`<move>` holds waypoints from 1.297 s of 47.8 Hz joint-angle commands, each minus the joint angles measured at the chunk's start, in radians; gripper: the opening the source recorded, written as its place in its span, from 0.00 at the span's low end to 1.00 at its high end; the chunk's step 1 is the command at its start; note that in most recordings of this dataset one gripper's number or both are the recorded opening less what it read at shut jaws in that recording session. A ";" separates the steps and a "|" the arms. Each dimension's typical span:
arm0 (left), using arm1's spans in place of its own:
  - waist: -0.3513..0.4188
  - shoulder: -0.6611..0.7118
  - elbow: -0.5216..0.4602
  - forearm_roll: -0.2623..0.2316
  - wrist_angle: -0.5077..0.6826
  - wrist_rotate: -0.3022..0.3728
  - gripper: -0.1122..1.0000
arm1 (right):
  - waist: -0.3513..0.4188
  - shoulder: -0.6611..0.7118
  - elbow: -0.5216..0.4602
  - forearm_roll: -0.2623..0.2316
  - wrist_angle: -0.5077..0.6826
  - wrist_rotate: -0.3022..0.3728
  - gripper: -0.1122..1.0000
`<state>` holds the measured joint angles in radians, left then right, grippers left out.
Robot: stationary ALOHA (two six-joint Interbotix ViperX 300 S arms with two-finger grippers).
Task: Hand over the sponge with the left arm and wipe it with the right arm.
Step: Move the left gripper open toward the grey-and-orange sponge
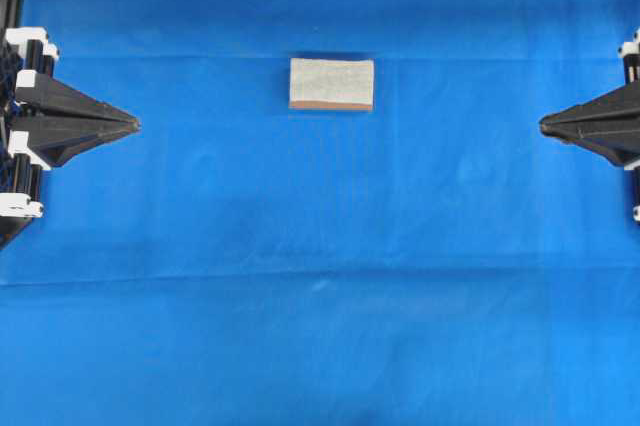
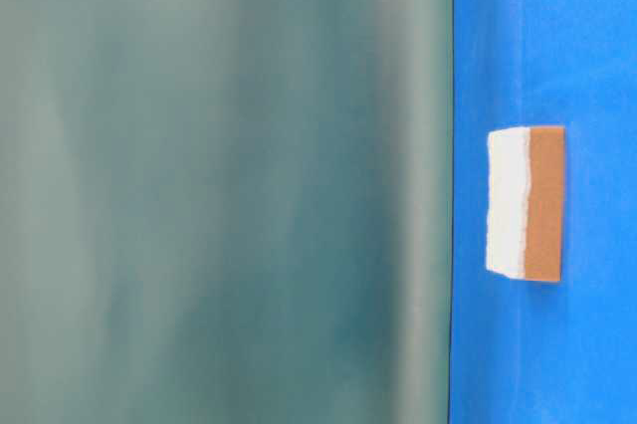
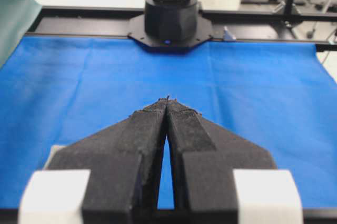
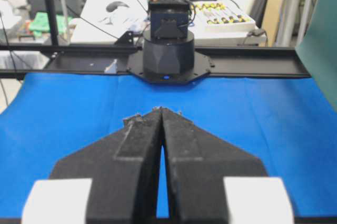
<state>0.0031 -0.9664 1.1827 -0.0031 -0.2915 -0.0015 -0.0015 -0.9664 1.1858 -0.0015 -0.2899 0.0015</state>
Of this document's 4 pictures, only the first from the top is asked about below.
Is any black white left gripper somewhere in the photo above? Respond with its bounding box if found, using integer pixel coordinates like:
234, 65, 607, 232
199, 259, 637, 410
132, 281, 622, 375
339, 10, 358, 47
1, 27, 140, 219

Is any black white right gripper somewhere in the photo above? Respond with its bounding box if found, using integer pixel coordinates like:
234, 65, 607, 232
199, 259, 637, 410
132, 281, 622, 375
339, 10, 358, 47
538, 28, 640, 223

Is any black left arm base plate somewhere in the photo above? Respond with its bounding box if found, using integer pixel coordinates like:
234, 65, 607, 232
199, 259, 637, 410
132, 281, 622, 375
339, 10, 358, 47
0, 216, 33, 249

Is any grey and brown sponge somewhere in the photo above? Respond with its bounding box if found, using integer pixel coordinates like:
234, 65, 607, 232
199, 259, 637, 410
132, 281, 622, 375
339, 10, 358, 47
289, 58, 375, 112

